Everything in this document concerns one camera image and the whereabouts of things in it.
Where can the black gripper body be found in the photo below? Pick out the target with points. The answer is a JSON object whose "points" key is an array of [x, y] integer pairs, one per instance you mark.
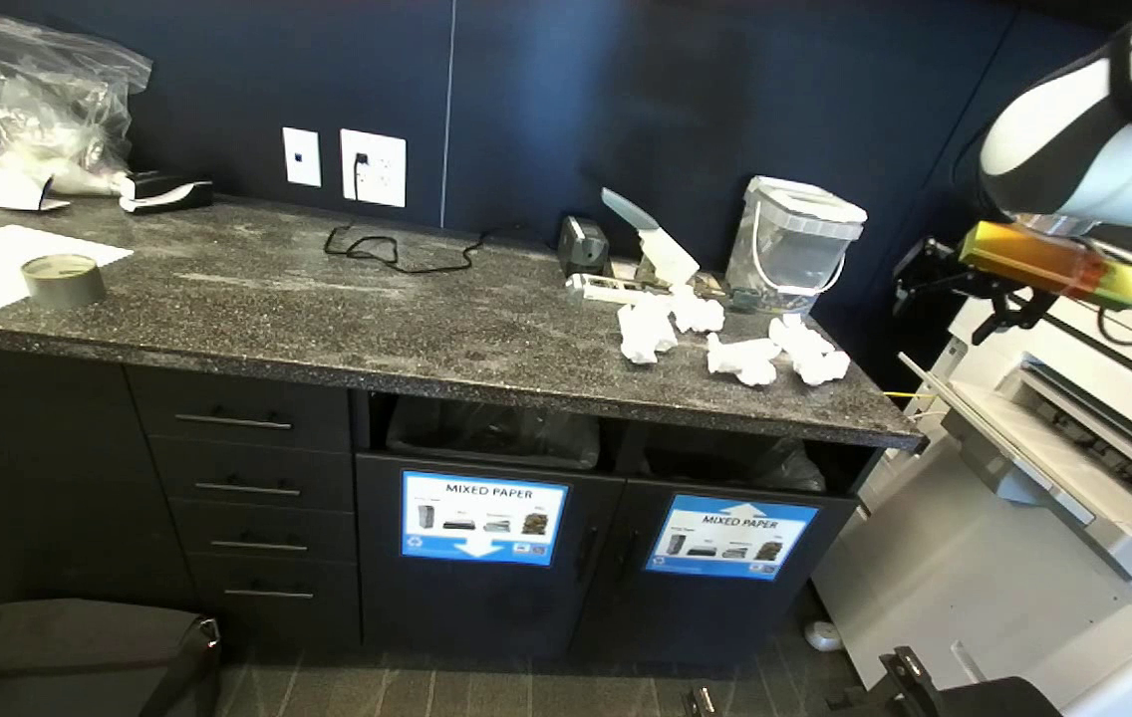
{"points": [[930, 273]]}

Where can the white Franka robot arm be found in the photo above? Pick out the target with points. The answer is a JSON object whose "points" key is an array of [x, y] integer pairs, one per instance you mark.
{"points": [[1070, 121]]}

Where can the bin with black liner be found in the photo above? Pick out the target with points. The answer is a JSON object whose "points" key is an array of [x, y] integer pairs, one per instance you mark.
{"points": [[492, 433], [726, 463]]}

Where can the black bin door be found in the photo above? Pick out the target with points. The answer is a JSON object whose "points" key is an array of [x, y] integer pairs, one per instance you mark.
{"points": [[488, 602], [726, 622]]}

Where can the black counter cabinet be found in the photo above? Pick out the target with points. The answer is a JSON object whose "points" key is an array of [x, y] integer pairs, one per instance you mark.
{"points": [[49, 480]]}

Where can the clear plastic cup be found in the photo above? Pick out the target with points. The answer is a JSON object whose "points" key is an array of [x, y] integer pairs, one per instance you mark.
{"points": [[791, 253]]}

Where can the large white office printer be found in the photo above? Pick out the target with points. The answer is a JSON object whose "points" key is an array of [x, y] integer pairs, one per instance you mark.
{"points": [[1058, 532]]}

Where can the small crumpled white paper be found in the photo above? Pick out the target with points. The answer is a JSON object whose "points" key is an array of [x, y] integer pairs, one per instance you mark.
{"points": [[600, 287]]}

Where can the blue mixed paper sign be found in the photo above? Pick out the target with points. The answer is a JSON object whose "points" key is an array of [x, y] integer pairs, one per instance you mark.
{"points": [[733, 538], [483, 518]]}

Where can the small black desk device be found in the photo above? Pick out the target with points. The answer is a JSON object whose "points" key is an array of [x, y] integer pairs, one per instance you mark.
{"points": [[584, 246]]}

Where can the white round door stop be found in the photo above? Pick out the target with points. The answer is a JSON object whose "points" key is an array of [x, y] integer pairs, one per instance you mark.
{"points": [[822, 641]]}

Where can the black stand piece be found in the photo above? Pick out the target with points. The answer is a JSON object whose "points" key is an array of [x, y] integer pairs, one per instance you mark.
{"points": [[940, 694]]}

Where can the small metal floor object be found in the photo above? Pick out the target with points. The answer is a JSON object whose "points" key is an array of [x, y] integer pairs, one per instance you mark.
{"points": [[704, 698]]}

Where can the small black white tool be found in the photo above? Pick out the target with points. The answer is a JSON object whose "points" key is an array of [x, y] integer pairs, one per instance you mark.
{"points": [[168, 193]]}

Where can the grey tape roll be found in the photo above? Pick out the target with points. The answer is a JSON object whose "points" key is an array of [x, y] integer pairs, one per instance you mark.
{"points": [[66, 275]]}

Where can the clear plastic bag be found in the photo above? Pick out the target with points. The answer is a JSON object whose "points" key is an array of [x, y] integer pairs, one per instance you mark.
{"points": [[49, 95]]}

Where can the black bag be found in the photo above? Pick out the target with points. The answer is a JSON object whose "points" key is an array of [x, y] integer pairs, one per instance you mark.
{"points": [[73, 659]]}

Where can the orange wrist camera bar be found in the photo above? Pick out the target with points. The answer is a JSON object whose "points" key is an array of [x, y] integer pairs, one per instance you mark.
{"points": [[1058, 263]]}

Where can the large white wall plate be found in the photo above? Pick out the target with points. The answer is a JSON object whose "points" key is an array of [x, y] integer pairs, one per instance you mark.
{"points": [[373, 168]]}

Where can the small white wall outlet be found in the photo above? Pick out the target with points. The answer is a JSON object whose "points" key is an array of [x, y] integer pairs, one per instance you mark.
{"points": [[300, 157]]}

